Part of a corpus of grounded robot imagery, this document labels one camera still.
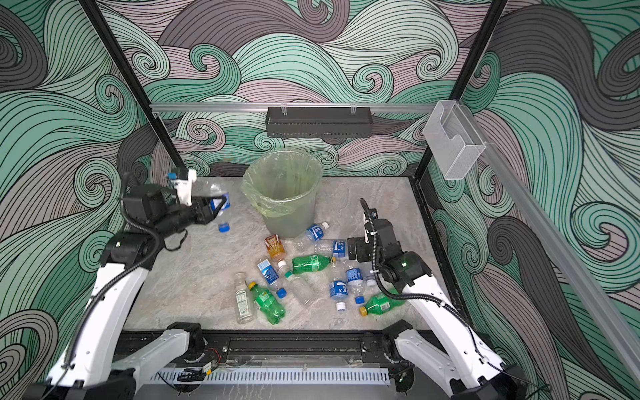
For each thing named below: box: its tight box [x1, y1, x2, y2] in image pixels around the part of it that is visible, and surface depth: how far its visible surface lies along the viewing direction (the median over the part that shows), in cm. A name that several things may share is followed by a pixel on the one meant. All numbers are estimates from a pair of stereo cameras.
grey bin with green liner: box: [240, 149, 324, 240], surface depth 94 cm
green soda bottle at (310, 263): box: [291, 254, 338, 275], surface depth 89 cm
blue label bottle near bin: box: [295, 221, 330, 253], surface depth 97 cm
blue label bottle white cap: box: [314, 239, 346, 258], surface depth 92 cm
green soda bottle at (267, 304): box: [247, 281, 286, 325], surface depth 80 cm
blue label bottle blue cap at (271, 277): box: [256, 258, 288, 300], surface depth 85 cm
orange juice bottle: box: [264, 233, 286, 260], surface depth 93 cm
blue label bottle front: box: [329, 280, 350, 312], surface depth 81 cm
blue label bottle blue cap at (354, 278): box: [345, 267, 365, 305], surface depth 85 cm
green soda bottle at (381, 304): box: [359, 292, 406, 317], surface depth 79 cm
